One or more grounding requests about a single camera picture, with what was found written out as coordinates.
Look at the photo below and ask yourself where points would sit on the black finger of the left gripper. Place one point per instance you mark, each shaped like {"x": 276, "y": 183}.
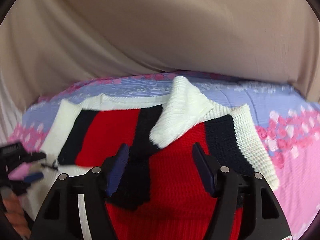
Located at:
{"x": 31, "y": 157}

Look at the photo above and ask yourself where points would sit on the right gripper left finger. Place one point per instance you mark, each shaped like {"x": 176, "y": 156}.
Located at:
{"x": 99, "y": 185}

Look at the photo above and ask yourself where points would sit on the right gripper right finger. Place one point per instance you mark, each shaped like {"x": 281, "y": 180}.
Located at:
{"x": 221, "y": 183}

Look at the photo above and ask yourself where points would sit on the white red black knit sweater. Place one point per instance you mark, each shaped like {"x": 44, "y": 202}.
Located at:
{"x": 160, "y": 194}

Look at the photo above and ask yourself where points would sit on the person's left hand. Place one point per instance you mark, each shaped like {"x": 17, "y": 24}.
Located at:
{"x": 14, "y": 213}

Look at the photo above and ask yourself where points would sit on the pink floral bed sheet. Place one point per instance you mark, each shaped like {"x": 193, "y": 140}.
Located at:
{"x": 287, "y": 125}

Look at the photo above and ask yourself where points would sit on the beige curtain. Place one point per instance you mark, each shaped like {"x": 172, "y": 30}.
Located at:
{"x": 47, "y": 45}

